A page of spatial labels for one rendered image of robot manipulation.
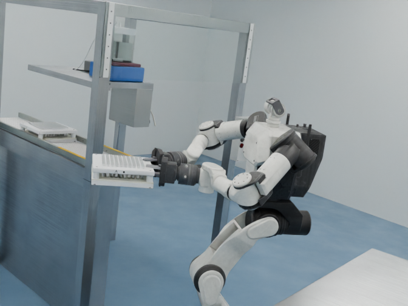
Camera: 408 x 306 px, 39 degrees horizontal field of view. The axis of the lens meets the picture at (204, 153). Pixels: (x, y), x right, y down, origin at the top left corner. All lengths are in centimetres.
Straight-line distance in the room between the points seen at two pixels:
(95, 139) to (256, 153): 81
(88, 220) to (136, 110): 60
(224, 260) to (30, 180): 144
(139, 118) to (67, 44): 366
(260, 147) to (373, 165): 385
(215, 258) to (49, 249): 121
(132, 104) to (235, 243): 92
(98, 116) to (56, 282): 111
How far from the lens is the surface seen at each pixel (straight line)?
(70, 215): 320
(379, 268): 223
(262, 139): 239
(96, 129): 276
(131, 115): 298
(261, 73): 707
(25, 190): 362
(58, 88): 658
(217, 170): 231
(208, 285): 256
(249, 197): 216
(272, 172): 218
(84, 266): 298
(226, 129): 277
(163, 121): 749
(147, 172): 231
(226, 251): 256
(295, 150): 227
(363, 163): 624
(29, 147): 344
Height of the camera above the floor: 165
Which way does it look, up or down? 12 degrees down
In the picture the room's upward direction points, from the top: 7 degrees clockwise
